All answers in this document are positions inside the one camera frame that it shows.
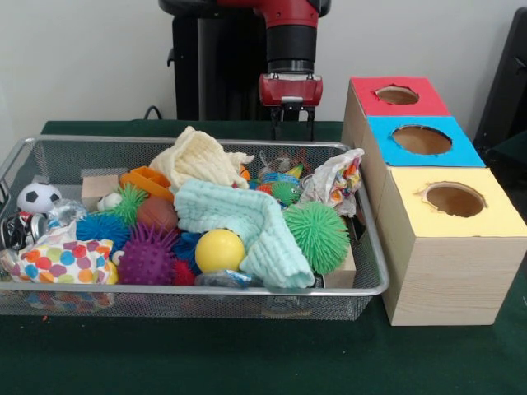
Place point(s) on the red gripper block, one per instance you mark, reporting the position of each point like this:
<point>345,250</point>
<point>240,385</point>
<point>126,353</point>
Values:
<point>290,88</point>

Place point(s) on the tiger plush toy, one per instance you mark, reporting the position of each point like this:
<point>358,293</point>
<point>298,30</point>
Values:
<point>297,156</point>

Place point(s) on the cream waffle cloth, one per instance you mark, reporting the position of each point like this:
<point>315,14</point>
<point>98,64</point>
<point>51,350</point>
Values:
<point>197,162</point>

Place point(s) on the mint green waffle cloth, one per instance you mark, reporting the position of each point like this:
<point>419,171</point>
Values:
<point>267,230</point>

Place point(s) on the multicoloured patterned cloth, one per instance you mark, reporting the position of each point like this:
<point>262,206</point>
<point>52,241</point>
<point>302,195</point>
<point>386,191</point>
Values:
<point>62,259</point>

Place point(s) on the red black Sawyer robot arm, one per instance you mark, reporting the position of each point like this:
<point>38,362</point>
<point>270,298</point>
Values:
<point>290,41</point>

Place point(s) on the clear mesh bin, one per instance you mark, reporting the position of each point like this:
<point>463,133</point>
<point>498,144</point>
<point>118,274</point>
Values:
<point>370,263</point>

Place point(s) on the wooden box with three holes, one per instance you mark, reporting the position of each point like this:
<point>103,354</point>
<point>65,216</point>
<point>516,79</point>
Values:
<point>453,280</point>

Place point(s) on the plain green spiky ball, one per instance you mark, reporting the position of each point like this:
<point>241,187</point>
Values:
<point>317,236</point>

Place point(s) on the smooth yellow ball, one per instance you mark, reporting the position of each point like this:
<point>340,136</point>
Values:
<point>220,251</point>

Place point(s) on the brown toy football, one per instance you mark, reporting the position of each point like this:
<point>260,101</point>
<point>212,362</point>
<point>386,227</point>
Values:
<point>157,213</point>

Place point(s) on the green spiky ball with eyes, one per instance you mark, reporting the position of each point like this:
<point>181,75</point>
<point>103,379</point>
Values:
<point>129,201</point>

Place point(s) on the purple spiky toy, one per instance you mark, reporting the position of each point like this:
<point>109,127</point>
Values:
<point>146,259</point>

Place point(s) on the black upright panel stand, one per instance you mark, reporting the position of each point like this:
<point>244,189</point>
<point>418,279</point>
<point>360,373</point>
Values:
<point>506,82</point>

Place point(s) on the plain blue spiky ball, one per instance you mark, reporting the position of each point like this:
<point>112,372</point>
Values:
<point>101,228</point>

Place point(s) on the dark green tablecloth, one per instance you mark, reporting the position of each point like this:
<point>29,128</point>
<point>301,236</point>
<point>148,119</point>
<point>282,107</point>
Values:
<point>247,358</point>

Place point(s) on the small soccer ball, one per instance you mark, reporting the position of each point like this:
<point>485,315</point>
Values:
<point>39,197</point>

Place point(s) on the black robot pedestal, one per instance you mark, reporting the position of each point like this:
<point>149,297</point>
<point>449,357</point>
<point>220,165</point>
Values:
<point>214,74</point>

